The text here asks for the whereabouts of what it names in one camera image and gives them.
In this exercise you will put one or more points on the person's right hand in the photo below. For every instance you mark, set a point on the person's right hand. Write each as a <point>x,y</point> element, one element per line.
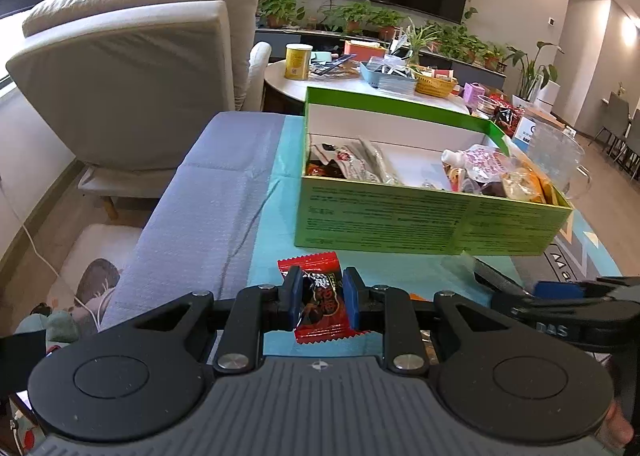
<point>617,428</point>

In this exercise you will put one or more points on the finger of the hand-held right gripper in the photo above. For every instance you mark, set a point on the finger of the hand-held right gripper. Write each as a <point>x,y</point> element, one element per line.
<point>500,281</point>
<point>555,289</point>

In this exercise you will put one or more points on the red candy packet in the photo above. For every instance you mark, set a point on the red candy packet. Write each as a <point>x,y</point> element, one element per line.
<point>322,306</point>

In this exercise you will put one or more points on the pink seed snack packet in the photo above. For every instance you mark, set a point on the pink seed snack packet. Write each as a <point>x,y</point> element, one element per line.
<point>487,161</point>

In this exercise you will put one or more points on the orange snack packet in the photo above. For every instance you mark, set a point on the orange snack packet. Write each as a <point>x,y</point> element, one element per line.
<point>547,191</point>

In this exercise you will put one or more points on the orange tissue box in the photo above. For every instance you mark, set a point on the orange tissue box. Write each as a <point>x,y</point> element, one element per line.
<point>365,49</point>

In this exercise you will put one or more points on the beige armchair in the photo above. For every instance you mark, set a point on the beige armchair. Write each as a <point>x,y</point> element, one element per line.
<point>130,86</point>

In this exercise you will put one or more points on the tall plant in white pot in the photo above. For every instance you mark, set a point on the tall plant in white pot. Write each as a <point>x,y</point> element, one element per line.
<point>532,69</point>

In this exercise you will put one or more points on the teal patterned tablecloth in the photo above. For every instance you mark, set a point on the teal patterned tablecloth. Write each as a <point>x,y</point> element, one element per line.
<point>280,236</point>

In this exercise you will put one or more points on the leafy potted plant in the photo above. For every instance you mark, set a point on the leafy potted plant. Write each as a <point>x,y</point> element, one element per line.
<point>494,57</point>
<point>280,7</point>
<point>457,44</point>
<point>355,16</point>
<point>388,22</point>

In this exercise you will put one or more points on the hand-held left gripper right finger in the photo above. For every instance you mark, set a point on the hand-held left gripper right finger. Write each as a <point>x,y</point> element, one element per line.
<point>352,300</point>

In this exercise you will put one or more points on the silver long snack packet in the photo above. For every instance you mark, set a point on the silver long snack packet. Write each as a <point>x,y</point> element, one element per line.
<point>375,161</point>

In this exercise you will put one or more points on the green plush toy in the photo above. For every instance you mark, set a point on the green plush toy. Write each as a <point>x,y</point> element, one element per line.
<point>50,328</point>

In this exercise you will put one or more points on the grey dining chair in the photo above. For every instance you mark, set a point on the grey dining chair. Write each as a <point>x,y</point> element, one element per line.
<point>634,139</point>
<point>617,121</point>

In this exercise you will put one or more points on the green cardboard box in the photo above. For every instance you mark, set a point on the green cardboard box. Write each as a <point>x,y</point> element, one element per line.
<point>400,221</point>

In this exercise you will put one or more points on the beige snack packet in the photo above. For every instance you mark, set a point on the beige snack packet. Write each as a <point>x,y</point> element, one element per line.
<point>517,184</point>

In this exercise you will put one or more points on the round white coffee table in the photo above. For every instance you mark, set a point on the round white coffee table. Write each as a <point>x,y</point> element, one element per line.
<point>285,81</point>

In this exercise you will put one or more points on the blue white carton box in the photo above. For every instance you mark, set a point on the blue white carton box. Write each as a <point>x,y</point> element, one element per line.
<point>525,129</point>

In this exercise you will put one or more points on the clear plastic cup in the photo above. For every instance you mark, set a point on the clear plastic cup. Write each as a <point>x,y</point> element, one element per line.
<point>483,107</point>

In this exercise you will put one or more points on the teal oval case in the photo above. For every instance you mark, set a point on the teal oval case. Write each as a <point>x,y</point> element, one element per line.
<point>322,57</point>

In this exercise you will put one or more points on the red snack bag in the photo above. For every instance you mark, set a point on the red snack bag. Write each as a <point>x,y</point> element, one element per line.
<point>506,115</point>

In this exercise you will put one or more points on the yellow woven basket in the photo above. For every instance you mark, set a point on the yellow woven basket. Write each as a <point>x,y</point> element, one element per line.
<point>436,85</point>

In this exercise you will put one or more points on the yellow tin can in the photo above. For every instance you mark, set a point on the yellow tin can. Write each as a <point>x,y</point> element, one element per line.
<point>298,62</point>

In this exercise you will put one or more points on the small pink box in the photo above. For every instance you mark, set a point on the small pink box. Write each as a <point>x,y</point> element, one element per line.
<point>475,94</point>

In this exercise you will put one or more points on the clear plastic measuring jug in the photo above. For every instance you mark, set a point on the clear plastic measuring jug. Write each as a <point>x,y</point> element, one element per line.
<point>557,156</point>

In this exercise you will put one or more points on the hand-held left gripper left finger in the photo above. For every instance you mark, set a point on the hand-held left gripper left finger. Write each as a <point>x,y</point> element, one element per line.
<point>295,297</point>

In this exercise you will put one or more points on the spider plant in vase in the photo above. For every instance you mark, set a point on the spider plant in vase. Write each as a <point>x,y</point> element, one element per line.
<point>422,40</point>

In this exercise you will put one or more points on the blue plastic basket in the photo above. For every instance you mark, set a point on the blue plastic basket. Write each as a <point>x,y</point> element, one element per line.
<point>387,79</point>

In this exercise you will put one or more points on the grey quilted cloth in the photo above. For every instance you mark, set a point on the grey quilted cloth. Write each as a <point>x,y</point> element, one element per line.
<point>210,196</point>

